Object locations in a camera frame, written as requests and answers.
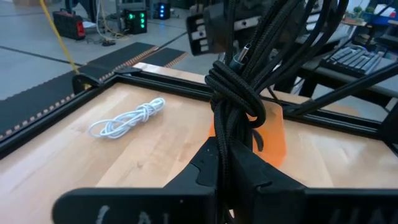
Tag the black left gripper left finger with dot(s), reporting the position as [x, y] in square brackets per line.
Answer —
[186, 202]

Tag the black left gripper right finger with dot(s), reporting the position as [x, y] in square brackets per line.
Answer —
[280, 202]

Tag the black device blue lights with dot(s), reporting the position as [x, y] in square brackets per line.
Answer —
[163, 10]

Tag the orange plastic bin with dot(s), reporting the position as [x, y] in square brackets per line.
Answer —
[273, 140]

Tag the black device green lights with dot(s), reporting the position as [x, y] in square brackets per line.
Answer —
[136, 21]

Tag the black and red case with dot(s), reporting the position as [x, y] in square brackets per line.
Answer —
[70, 25]

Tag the dark desk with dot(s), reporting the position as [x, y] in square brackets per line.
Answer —
[339, 79]

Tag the black keyboard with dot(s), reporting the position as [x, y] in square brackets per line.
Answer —
[354, 60]

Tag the black floor mat hazard stripes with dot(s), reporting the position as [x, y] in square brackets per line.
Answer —
[37, 93]

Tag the black aluminium table frame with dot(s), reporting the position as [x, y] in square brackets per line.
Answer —
[171, 81]

